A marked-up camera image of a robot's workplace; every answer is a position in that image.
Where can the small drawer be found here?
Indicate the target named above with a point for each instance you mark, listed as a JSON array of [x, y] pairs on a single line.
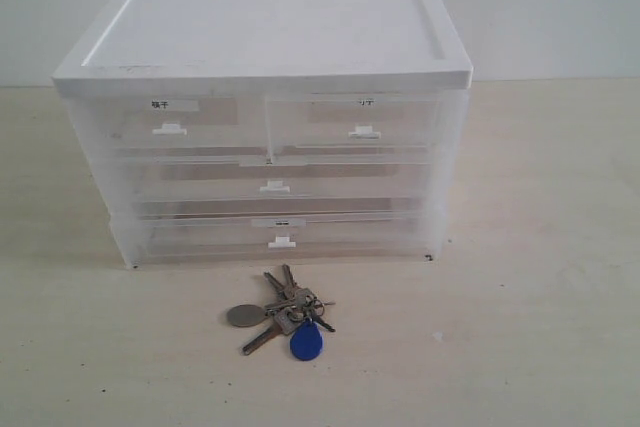
[[351, 120], [155, 125]]

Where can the key bunch with blue fob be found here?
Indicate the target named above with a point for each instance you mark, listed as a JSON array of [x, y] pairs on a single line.
[[297, 313]]

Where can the wide drawer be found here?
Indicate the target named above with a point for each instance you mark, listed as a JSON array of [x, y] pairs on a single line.
[[292, 176], [313, 235]]

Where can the white translucent drawer cabinet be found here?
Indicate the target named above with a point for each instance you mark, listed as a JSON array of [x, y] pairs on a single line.
[[263, 49]]

